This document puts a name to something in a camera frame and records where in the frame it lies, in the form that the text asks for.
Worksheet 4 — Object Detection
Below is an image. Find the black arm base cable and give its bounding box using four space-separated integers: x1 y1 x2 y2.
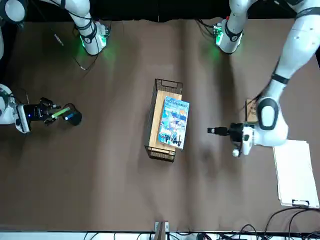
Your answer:
197 18 219 36
72 23 99 71

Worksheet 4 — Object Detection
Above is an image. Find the black right arm base cable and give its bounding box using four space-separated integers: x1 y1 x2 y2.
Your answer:
72 23 99 71

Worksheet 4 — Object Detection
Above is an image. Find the brown cover book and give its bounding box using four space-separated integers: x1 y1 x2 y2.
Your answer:
244 98 260 124

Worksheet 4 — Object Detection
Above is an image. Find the aluminium profile post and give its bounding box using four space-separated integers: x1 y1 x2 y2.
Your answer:
154 221 170 240

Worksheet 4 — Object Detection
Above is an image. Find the blue illustrated book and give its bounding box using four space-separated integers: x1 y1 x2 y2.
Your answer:
157 95 191 151

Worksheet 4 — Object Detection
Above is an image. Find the green marker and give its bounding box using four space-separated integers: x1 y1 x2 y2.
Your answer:
50 106 72 119

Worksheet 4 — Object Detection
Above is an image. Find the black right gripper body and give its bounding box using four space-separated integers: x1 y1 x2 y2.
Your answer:
23 103 44 124

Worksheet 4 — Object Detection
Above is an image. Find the clipboard with white paper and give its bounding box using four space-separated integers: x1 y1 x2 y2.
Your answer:
272 139 320 209

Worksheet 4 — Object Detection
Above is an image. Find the black mesh pen holder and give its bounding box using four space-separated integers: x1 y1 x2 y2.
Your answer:
63 103 83 127

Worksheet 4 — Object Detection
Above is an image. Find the black left arm base cable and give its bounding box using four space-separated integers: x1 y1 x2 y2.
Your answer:
197 18 219 36

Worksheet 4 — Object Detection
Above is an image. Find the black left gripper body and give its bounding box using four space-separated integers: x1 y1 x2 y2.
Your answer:
228 122 245 144

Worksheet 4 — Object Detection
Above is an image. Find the black looped cable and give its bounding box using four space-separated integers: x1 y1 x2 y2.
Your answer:
238 206 320 240

